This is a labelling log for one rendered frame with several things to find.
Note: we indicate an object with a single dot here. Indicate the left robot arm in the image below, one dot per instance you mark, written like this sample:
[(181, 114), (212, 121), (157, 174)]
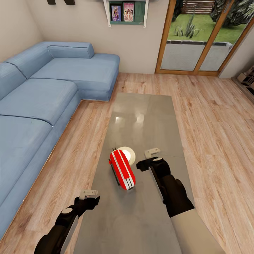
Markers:
[(60, 235)]

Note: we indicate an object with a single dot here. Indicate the coffee table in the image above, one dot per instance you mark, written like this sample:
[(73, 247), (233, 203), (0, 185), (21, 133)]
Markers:
[(135, 221)]

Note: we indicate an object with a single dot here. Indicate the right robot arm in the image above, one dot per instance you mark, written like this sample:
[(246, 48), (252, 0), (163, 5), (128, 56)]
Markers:
[(192, 233)]

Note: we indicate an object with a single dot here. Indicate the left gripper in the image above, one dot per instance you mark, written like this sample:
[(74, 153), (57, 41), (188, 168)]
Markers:
[(88, 203)]

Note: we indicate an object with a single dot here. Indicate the door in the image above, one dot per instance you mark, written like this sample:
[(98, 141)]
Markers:
[(200, 36)]

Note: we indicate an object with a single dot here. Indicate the sofa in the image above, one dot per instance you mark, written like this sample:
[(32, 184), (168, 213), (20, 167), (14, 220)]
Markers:
[(40, 90)]

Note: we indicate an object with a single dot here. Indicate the radio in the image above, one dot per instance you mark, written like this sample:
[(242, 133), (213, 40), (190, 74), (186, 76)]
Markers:
[(122, 169)]

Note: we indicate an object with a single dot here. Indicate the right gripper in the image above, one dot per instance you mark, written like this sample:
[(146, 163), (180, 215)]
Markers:
[(142, 165)]

